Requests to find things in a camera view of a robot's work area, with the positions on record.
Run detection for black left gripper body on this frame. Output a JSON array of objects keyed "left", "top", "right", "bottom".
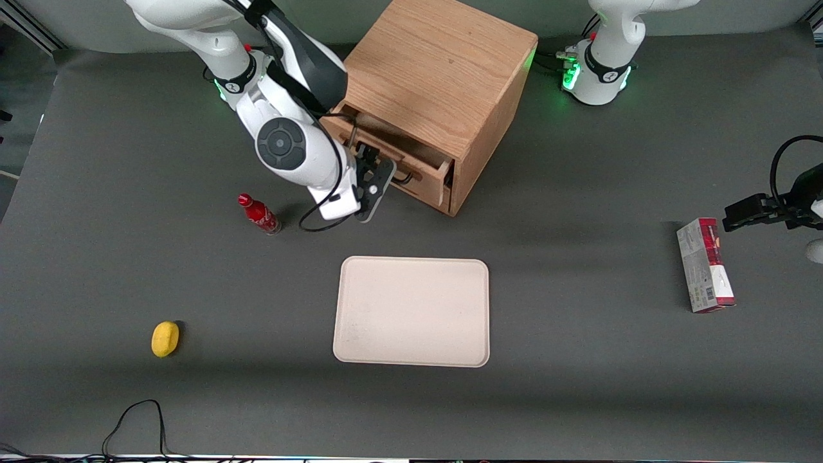
[{"left": 786, "top": 164, "right": 823, "bottom": 231}]

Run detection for wooden drawer cabinet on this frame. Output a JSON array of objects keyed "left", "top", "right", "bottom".
[{"left": 320, "top": 0, "right": 539, "bottom": 217}]

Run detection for red plaid cardboard box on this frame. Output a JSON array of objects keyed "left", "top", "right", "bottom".
[{"left": 676, "top": 217, "right": 736, "bottom": 314}]

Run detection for black looped table-edge cable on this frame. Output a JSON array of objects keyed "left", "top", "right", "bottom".
[{"left": 102, "top": 399, "right": 171, "bottom": 461}]

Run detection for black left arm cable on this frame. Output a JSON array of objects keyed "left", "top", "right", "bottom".
[{"left": 769, "top": 135, "right": 823, "bottom": 208}]

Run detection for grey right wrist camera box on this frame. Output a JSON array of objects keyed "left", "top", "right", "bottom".
[{"left": 357, "top": 159, "right": 397, "bottom": 224}]

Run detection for white rectangular plastic tray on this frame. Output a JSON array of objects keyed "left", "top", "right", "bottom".
[{"left": 332, "top": 256, "right": 491, "bottom": 368}]

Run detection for aluminium frame profile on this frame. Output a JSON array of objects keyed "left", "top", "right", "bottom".
[{"left": 0, "top": 0, "right": 66, "bottom": 53}]

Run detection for red soda bottle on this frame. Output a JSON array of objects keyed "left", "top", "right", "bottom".
[{"left": 237, "top": 193, "right": 282, "bottom": 236}]

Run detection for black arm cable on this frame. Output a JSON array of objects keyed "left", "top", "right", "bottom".
[
  {"left": 769, "top": 135, "right": 823, "bottom": 208},
  {"left": 243, "top": 0, "right": 362, "bottom": 233}
]

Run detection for yellow lemon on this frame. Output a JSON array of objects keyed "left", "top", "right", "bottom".
[{"left": 151, "top": 321, "right": 180, "bottom": 358}]

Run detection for wooden drawer with metal handle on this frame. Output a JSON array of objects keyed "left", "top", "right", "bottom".
[{"left": 320, "top": 106, "right": 455, "bottom": 208}]

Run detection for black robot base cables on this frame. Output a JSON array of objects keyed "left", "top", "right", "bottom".
[{"left": 537, "top": 12, "right": 602, "bottom": 73}]

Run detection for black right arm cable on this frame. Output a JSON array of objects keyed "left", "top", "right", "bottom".
[{"left": 243, "top": 0, "right": 362, "bottom": 233}]

